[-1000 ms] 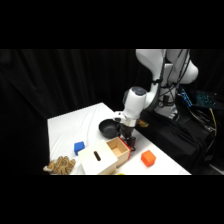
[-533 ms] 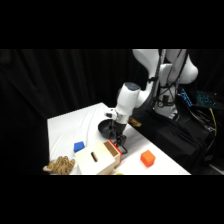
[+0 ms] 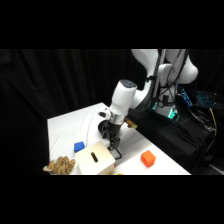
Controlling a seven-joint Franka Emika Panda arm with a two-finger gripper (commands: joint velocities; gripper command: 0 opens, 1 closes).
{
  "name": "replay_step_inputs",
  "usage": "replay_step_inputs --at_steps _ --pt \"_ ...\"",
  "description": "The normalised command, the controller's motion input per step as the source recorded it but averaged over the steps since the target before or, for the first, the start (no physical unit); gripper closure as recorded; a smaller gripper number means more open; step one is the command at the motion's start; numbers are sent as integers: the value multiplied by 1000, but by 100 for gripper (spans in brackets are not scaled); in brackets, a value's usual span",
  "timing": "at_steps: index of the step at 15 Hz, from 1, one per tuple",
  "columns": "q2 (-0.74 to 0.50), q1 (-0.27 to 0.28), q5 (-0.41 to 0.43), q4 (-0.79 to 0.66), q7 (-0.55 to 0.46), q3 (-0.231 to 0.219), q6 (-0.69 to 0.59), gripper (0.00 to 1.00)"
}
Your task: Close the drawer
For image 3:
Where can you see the tan connector block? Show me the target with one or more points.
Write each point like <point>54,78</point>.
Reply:
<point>130,124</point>

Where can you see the blue cube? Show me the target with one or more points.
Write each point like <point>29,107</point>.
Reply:
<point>79,146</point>

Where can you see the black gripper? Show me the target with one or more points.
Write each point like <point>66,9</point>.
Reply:
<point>112,128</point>

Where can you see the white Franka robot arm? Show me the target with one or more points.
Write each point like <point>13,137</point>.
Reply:
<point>124,96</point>

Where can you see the black curtain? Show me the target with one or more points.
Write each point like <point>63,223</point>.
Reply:
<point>36,86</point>

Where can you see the blue backlit keyboard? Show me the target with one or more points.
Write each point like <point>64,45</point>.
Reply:
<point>206,98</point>

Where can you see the orange cube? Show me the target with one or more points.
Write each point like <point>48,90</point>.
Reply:
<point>148,158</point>

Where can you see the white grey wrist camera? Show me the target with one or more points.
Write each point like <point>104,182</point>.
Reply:
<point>103,113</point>

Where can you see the black cloth covered stand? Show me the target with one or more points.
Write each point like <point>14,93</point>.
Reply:
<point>166,135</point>

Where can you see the small yellow object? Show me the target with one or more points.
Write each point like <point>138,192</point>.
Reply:
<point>119,173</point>

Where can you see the light wooden box with slot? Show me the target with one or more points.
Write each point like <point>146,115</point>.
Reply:
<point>94,159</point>

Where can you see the brown plush toy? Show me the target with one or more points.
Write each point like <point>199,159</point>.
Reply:
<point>61,165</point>

